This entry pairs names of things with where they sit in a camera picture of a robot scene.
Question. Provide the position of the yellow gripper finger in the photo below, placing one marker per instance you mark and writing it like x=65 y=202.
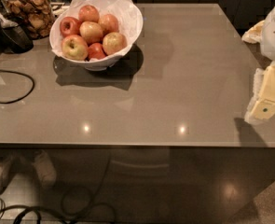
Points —
x=253 y=35
x=262 y=105

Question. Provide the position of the white bowl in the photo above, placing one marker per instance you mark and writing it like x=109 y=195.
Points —
x=96 y=64

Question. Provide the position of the white paper bowl liner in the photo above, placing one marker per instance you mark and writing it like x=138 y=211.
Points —
x=127 y=14

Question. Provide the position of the right rear red apple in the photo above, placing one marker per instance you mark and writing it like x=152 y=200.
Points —
x=109 y=23

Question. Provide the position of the small front red apple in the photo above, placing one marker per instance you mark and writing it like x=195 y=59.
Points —
x=96 y=51

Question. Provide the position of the centre pale red apple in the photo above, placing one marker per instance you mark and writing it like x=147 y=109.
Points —
x=91 y=31

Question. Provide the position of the top red-yellow apple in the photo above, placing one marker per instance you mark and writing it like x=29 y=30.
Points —
x=88 y=13

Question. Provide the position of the front left yellow-red apple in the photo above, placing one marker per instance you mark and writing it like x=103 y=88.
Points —
x=74 y=47

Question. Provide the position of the dark red apple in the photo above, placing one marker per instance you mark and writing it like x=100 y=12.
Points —
x=69 y=26

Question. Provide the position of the glass jar of chips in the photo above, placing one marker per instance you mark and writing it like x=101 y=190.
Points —
x=36 y=15

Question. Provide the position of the white shoe right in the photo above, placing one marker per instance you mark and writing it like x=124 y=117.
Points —
x=45 y=169

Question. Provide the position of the black round appliance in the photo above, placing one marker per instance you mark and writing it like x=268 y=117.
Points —
x=15 y=37

